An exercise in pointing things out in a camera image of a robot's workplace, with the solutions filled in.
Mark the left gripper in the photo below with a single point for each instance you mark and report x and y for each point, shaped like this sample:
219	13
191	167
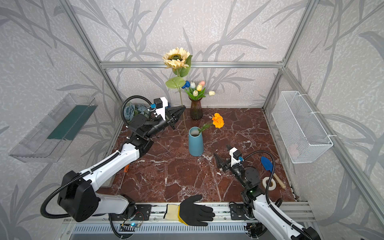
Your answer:
168	117

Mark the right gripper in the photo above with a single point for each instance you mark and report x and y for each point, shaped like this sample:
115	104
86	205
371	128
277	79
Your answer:
227	165

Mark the pink glass vase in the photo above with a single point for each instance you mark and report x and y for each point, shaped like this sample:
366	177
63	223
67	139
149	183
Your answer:
196	112

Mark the teal ceramic vase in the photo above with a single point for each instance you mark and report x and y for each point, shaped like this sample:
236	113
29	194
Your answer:
196	145

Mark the orange marigold flower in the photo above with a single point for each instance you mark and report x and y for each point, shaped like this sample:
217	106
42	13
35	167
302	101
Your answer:
216	121

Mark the orange yellow tulip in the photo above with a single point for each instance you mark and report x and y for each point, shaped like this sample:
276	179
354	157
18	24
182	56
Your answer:
199	88

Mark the cream sunflower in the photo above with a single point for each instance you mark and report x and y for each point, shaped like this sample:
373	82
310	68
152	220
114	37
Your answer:
179	61

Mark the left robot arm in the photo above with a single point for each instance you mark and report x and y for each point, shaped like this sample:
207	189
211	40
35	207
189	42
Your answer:
77	197

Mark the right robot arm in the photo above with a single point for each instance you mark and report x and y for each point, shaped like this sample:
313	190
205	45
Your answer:
256	202

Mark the blue hand trowel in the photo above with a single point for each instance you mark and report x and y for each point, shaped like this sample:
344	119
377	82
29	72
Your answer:
267	164

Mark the dusty blue rose bunch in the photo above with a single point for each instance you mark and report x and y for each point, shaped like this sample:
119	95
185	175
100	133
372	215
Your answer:
132	110

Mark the white tape roll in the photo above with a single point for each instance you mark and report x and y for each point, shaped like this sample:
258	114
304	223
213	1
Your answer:
272	185

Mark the black work glove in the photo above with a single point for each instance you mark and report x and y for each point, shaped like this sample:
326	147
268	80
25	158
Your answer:
189	213

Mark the small circuit board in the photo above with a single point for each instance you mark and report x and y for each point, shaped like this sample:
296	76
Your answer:
129	227

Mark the clear acrylic shelf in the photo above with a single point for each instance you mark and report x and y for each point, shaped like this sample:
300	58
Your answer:
48	141

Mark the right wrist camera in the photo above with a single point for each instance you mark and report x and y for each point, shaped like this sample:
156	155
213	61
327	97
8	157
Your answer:
236	156

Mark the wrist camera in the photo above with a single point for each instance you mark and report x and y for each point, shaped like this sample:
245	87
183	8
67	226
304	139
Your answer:
158	108
236	156

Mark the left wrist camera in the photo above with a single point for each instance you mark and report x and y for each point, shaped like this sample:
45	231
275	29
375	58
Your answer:
158	108

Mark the orange handled screwdriver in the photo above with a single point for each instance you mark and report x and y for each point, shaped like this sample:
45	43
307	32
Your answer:
126	169

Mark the white wire basket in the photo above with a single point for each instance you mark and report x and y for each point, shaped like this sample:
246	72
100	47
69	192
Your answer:
302	133

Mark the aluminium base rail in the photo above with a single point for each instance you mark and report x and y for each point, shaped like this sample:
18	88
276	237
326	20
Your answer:
254	211

